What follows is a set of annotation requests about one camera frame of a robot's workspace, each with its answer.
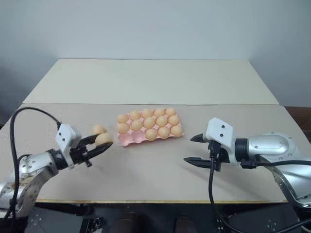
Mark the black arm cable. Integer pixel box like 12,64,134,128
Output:
207,140,311,233
3,107,63,223

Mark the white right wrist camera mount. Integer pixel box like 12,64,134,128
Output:
205,117,242,167

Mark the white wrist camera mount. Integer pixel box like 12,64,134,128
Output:
55,124,82,169
205,117,242,167

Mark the dark brown rounded shape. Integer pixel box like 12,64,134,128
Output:
116,210,144,233
174,213,195,233

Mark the pink egg carton tray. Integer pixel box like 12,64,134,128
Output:
116,108,185,148

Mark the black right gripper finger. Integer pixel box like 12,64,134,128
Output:
183,157,213,170
190,133,207,144

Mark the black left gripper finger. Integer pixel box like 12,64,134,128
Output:
84,142,114,161
79,133,101,148

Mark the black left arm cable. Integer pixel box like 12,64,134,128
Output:
3,107,63,223

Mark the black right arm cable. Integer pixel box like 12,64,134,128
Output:
207,140,311,233

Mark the dark grey base panel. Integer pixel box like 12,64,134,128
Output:
218,203,303,233
27,205,91,233

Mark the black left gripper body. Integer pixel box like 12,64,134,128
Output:
69,140,93,168

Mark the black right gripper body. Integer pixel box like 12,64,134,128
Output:
206,139,230,172

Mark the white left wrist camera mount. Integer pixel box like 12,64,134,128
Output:
55,124,82,169

